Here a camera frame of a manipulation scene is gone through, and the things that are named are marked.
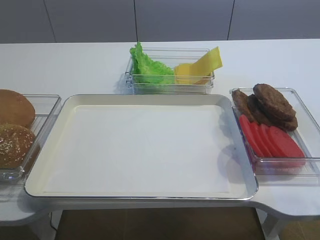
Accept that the clear plastic lettuce cheese container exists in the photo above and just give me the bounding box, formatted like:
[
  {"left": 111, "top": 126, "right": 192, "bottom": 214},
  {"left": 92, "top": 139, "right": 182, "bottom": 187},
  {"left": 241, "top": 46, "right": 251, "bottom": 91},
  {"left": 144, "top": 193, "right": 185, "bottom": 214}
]
[{"left": 125, "top": 47, "right": 215, "bottom": 95}]

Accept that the flat yellow cheese slice stack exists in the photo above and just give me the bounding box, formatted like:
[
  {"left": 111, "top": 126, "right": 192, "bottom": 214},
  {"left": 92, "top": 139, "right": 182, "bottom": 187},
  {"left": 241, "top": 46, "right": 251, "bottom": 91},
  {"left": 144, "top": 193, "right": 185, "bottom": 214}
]
[{"left": 174, "top": 63, "right": 212, "bottom": 85}]

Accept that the green lettuce leaf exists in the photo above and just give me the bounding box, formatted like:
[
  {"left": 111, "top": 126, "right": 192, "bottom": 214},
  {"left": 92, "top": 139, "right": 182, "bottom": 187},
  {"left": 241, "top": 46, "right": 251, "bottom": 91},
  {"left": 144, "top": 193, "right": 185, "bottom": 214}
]
[{"left": 130, "top": 41, "right": 175, "bottom": 84}]

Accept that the upright yellow cheese slice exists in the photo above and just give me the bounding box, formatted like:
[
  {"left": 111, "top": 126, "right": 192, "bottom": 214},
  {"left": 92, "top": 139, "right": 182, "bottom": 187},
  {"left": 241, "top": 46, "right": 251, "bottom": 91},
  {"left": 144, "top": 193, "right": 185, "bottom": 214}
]
[{"left": 190, "top": 46, "right": 223, "bottom": 76}]

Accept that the silver metal baking tray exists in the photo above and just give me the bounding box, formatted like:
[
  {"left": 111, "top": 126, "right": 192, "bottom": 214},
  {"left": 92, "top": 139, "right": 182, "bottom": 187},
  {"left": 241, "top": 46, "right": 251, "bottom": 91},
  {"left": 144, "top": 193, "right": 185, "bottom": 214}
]
[{"left": 24, "top": 94, "right": 259, "bottom": 201}]

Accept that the white parchment paper sheet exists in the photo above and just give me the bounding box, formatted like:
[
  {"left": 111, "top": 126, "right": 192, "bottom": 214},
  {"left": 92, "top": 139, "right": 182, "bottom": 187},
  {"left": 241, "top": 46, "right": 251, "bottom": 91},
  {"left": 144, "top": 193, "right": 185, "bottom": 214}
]
[{"left": 43, "top": 106, "right": 230, "bottom": 196}]

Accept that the left brown beef patty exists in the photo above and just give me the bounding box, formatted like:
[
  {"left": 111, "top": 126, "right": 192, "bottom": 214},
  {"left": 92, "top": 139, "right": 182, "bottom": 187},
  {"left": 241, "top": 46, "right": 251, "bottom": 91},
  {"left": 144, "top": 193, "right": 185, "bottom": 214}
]
[{"left": 231, "top": 89, "right": 257, "bottom": 123}]

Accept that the brown beef patty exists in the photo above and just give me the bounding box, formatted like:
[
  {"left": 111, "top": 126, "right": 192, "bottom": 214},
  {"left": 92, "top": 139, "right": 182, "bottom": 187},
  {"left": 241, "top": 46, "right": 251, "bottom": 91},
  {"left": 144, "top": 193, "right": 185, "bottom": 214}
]
[
  {"left": 231, "top": 89, "right": 257, "bottom": 123},
  {"left": 253, "top": 83, "right": 296, "bottom": 121},
  {"left": 247, "top": 94, "right": 298, "bottom": 132}
]

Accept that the rear red tomato slice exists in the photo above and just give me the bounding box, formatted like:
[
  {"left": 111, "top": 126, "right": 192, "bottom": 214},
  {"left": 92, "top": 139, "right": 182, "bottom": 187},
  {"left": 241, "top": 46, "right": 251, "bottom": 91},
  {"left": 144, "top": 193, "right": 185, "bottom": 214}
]
[{"left": 238, "top": 114, "right": 264, "bottom": 157}]

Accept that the red tomato slice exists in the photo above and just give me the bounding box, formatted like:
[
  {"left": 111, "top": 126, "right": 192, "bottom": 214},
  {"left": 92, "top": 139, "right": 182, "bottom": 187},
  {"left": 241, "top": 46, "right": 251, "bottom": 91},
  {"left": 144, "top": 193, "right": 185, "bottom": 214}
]
[
  {"left": 258, "top": 124, "right": 278, "bottom": 157},
  {"left": 238, "top": 114, "right": 264, "bottom": 157},
  {"left": 250, "top": 122, "right": 272, "bottom": 158},
  {"left": 267, "top": 126, "right": 306, "bottom": 168}
]

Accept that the middle brown beef patty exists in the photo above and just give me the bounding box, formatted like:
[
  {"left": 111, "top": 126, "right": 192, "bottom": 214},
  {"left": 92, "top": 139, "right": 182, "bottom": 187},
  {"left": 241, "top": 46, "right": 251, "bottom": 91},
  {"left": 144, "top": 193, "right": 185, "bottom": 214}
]
[{"left": 247, "top": 94, "right": 298, "bottom": 132}]

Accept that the top brown beef patty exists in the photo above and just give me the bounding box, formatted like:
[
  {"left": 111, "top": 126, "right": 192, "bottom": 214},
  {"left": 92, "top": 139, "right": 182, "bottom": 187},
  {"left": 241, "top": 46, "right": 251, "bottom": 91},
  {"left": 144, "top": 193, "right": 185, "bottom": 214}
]
[{"left": 253, "top": 83, "right": 296, "bottom": 121}]

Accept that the clear plastic bun container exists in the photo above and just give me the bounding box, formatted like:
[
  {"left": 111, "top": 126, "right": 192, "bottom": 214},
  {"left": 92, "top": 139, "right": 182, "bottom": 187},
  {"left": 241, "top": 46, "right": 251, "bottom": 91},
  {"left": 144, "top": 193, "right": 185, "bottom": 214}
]
[{"left": 0, "top": 94, "right": 62, "bottom": 185}]

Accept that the clear plastic patty tomato container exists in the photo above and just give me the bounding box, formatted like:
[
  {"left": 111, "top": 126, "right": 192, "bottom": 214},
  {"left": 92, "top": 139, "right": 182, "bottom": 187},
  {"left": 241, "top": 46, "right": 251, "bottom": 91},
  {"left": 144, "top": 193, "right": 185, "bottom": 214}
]
[{"left": 242, "top": 87, "right": 320, "bottom": 186}]

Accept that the front red tomato slice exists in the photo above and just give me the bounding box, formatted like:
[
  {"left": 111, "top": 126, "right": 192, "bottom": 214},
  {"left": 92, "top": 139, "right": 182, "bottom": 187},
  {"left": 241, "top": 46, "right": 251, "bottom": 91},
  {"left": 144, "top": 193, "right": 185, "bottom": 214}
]
[{"left": 267, "top": 126, "right": 306, "bottom": 168}]

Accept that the sesame top bun front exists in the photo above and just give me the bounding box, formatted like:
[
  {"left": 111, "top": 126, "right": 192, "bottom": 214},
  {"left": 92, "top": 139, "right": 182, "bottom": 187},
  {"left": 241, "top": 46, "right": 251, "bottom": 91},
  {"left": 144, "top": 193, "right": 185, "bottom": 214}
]
[{"left": 0, "top": 123, "right": 36, "bottom": 169}]

